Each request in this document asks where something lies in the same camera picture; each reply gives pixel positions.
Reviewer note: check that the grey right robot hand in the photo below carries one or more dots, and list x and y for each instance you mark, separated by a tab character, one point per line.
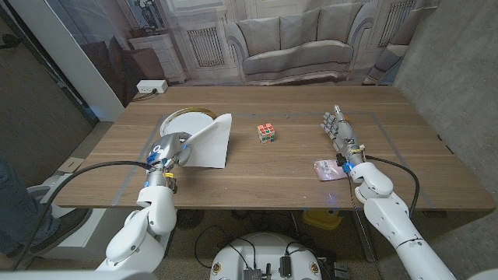
344	134

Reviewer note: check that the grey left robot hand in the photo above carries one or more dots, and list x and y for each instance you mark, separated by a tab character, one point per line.
167	148

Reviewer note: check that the white paper sheet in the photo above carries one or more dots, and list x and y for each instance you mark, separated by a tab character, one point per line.
212	144

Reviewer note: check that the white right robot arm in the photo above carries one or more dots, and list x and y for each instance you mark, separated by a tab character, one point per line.
389	219

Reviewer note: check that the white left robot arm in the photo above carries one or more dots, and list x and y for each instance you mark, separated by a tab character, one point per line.
144	229

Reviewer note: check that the gold-rimmed paper plate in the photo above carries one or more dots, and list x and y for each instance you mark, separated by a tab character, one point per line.
183	122

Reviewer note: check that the pink plastic packet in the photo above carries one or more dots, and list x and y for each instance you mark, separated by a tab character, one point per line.
326	171

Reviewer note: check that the white power strip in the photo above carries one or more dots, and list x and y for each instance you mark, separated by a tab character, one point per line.
151	86

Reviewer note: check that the black round floor fan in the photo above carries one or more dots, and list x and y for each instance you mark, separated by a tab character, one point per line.
189	219

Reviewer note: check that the Rubik's cube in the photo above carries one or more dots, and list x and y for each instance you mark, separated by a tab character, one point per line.
266	133

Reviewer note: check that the yellow object under table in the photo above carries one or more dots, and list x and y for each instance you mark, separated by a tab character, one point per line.
321	219

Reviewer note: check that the printed living room backdrop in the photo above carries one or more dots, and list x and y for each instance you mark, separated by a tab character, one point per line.
295	46

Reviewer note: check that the grey table leg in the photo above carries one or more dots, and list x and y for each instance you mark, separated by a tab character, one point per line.
363	237

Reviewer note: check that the white floor stand base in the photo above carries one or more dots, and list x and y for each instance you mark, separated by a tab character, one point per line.
39	192

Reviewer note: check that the white robot torso base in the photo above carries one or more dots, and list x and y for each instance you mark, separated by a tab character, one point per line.
264	253

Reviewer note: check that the person in blue jeans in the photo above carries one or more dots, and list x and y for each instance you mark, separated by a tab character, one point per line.
15	210

